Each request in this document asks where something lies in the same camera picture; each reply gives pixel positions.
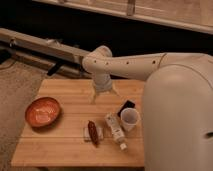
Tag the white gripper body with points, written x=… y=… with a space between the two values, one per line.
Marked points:
x=102 y=82

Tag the orange bowl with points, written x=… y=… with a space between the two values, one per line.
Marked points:
x=42 y=112

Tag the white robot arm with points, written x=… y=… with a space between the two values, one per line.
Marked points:
x=177 y=104

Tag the small white sponge block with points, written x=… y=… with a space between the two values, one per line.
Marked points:
x=86 y=135

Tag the wooden table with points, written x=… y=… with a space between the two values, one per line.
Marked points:
x=62 y=143

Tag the long beige rail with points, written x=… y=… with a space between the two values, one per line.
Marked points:
x=48 y=47

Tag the white tube bottle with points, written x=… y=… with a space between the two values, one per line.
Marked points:
x=116 y=130

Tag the white ceramic cup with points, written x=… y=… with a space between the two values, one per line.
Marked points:
x=129 y=118

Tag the black clamp handle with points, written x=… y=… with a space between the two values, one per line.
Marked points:
x=54 y=69

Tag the red chili pepper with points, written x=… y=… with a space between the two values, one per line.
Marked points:
x=93 y=133

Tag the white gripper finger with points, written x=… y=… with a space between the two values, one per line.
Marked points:
x=94 y=97
x=115 y=92

